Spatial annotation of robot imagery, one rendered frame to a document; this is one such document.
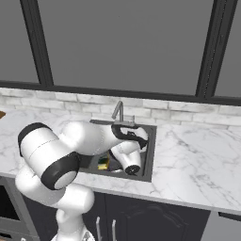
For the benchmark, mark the grey dishwasher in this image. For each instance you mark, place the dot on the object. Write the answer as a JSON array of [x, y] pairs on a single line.
[[222, 229]]

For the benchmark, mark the black cupboard door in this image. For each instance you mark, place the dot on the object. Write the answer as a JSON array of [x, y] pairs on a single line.
[[157, 219], [44, 219]]

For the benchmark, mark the black window frame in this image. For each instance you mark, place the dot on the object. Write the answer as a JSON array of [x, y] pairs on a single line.
[[37, 47]]

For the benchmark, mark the dark grey pan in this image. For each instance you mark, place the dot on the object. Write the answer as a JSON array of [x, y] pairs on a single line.
[[115, 170]]

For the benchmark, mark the dark grey sink basin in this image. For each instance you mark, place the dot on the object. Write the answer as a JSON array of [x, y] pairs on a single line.
[[150, 150]]

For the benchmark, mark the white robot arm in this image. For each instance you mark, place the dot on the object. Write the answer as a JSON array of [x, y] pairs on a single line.
[[47, 153]]

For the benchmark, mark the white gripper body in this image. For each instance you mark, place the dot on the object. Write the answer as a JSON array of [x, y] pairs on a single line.
[[115, 156]]

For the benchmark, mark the grey metal tap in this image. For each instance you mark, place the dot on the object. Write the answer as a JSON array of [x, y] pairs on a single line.
[[118, 110]]

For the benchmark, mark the yellow and green sponge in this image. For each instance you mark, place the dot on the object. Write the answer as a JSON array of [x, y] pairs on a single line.
[[103, 162]]

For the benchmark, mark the brown wooden board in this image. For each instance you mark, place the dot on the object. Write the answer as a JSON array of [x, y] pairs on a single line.
[[2, 114]]

